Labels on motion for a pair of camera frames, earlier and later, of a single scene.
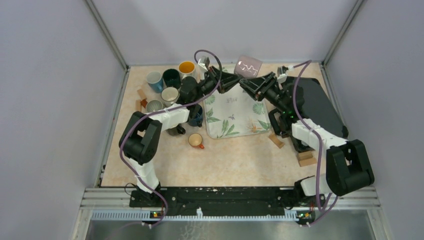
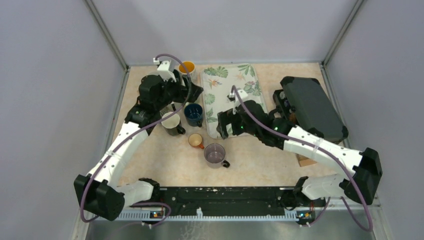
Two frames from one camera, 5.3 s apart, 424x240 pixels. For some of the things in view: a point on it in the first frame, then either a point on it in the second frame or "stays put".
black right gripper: [256, 86] to [225, 118]
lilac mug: [247, 67] to [214, 154]
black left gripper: [226, 79] to [183, 96]
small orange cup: [196, 139] stays put
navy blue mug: [196, 115] stays put
